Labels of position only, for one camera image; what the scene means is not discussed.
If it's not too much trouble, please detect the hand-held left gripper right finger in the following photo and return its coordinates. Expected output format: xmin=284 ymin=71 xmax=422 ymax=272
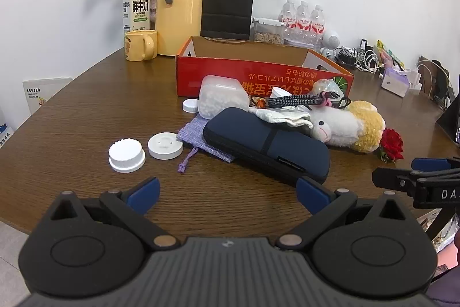
xmin=276 ymin=176 xmax=409 ymax=251

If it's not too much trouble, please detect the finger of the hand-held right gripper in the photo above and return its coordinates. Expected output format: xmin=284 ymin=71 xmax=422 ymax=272
xmin=413 ymin=157 xmax=460 ymax=172
xmin=372 ymin=167 xmax=419 ymax=191

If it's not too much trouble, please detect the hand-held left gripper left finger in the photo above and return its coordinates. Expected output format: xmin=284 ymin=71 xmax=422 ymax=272
xmin=50 ymin=177 xmax=180 ymax=251

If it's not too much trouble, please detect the red fabric rose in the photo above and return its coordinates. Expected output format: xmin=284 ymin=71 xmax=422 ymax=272
xmin=379 ymin=128 xmax=405 ymax=164

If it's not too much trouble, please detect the white ribbed cap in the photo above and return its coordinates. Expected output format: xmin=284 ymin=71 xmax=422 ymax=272
xmin=108 ymin=138 xmax=146 ymax=173

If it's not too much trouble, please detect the white round disc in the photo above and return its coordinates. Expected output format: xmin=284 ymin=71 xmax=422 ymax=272
xmin=148 ymin=133 xmax=185 ymax=160

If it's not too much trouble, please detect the navy zip case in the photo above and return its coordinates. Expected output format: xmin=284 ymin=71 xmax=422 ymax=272
xmin=203 ymin=107 xmax=330 ymax=185

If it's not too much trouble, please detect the white sheep plush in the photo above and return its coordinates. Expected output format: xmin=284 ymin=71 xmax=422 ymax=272
xmin=310 ymin=100 xmax=386 ymax=154

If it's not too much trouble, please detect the purple drawstring pouch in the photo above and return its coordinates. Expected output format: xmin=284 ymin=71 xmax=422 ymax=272
xmin=176 ymin=113 xmax=236 ymax=174

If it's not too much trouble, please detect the pearly plastic bag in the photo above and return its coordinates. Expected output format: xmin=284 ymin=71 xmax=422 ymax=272
xmin=248 ymin=105 xmax=313 ymax=129

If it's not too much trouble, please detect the black braided cable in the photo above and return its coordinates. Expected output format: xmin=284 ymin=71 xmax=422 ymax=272
xmin=250 ymin=91 xmax=351 ymax=110

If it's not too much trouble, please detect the translucent plastic container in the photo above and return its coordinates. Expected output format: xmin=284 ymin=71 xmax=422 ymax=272
xmin=198 ymin=75 xmax=250 ymax=120

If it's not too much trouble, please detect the orange cardboard box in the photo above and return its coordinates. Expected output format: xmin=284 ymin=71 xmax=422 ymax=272
xmin=175 ymin=36 xmax=354 ymax=106

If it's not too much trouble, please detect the dark flat panel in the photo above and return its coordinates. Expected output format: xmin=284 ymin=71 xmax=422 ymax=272
xmin=435 ymin=106 xmax=460 ymax=144

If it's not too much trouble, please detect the printed plastic packet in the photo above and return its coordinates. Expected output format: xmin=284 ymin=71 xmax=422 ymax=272
xmin=419 ymin=208 xmax=460 ymax=253

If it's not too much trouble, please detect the brown paper bag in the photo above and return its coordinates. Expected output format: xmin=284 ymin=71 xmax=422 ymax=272
xmin=417 ymin=55 xmax=454 ymax=110

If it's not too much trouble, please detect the small white charger box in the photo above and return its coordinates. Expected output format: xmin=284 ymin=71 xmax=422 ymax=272
xmin=406 ymin=68 xmax=423 ymax=91

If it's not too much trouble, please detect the purple tissue box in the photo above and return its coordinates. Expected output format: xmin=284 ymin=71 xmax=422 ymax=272
xmin=381 ymin=66 xmax=412 ymax=97

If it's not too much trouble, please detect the colourful snack packet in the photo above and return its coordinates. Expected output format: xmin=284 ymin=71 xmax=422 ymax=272
xmin=375 ymin=39 xmax=405 ymax=70

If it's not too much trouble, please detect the white printed card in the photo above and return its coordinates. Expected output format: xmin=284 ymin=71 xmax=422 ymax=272
xmin=22 ymin=77 xmax=73 ymax=115

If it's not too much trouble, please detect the yellow mug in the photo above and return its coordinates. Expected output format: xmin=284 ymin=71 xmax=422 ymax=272
xmin=124 ymin=29 xmax=158 ymax=62

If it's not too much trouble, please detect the white and blue leaflet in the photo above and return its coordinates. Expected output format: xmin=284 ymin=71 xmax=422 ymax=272
xmin=0 ymin=122 xmax=15 ymax=149

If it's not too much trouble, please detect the white robot-shaped speaker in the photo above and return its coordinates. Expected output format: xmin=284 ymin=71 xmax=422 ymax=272
xmin=321 ymin=31 xmax=340 ymax=58

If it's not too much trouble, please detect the clear seed container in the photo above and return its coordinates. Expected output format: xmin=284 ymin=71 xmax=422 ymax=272
xmin=252 ymin=17 xmax=288 ymax=45

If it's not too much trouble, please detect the white milk carton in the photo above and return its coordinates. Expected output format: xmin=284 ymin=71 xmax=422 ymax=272
xmin=122 ymin=0 xmax=151 ymax=35

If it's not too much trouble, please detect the yellow thermos jug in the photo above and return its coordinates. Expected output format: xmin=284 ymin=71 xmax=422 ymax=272
xmin=155 ymin=0 xmax=204 ymax=57

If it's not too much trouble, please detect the glass flower vase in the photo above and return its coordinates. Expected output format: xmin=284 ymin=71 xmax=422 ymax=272
xmin=145 ymin=0 xmax=162 ymax=30

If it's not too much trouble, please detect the tangle of charger cables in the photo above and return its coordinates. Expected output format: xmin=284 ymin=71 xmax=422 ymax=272
xmin=334 ymin=44 xmax=382 ymax=72

